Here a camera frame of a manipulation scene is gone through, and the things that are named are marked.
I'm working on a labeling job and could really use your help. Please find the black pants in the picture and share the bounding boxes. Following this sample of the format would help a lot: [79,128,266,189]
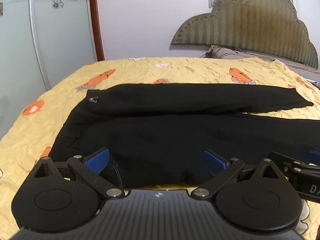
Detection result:
[49,83,319,188]

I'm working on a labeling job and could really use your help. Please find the yellow carrot print bedsheet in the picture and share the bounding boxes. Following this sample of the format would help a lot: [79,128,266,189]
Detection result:
[1,57,319,239]

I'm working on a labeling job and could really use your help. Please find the black white patterned cloth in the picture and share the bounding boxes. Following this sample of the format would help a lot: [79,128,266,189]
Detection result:
[311,81,320,89]

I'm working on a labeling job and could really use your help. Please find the patterned pillow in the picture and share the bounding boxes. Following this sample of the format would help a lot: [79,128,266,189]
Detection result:
[204,45,319,76]

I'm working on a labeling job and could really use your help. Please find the frosted glass wardrobe door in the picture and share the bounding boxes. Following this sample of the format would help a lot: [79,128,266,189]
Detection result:
[1,0,97,135]

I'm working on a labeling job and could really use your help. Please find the olive padded headboard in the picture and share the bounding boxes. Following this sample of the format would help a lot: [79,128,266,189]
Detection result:
[171,0,319,69]

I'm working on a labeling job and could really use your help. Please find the brown wooden door frame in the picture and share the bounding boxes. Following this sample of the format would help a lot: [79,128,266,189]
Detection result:
[89,0,105,61]

